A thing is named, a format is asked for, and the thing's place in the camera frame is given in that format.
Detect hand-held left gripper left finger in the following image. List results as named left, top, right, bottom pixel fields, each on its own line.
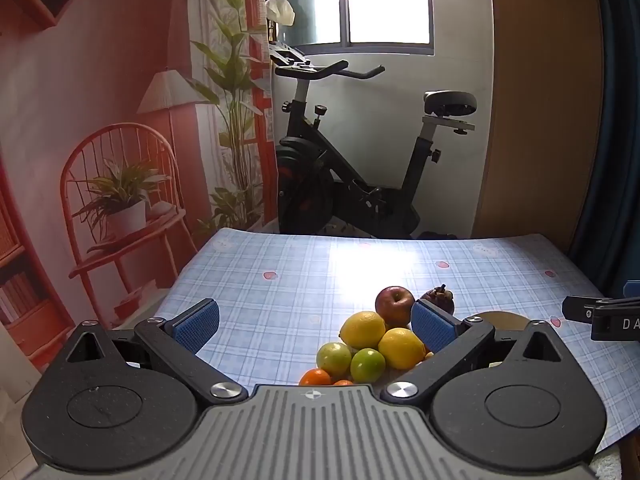
left=64, top=298, right=249, bottom=405

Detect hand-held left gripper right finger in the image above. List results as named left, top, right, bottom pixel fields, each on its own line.
left=381, top=298, right=569, bottom=405

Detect yellow lemon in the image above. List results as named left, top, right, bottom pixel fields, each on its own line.
left=339, top=311, right=387, bottom=348
left=378, top=327, right=427, bottom=371

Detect dark purple mangosteen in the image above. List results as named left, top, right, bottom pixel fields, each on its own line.
left=419, top=284, right=456, bottom=316

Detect red apple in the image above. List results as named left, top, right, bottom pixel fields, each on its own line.
left=375, top=286, right=416, bottom=330

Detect round wooden plate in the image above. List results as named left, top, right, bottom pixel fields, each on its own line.
left=464, top=311, right=523, bottom=332

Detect blue plaid tablecloth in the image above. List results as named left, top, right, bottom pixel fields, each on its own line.
left=75, top=227, right=640, bottom=453

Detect black exercise bike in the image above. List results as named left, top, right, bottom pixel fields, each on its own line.
left=269, top=42, right=477, bottom=240

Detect brown wooden door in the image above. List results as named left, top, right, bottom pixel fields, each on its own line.
left=472, top=0, right=606, bottom=253

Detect white plastic bag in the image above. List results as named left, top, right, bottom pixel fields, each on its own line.
left=265, top=0, right=297, bottom=28

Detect window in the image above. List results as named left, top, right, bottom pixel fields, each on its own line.
left=264, top=0, right=435, bottom=57

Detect printed wall backdrop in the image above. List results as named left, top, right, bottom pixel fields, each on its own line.
left=0, top=0, right=278, bottom=376

